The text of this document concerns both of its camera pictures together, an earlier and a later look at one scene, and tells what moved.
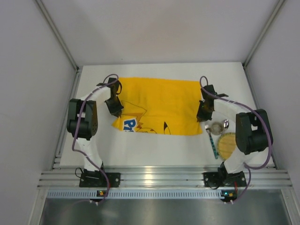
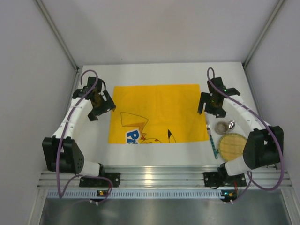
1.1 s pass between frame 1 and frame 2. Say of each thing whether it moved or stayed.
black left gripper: moved
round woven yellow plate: stayed
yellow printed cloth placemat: moved
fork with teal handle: stayed
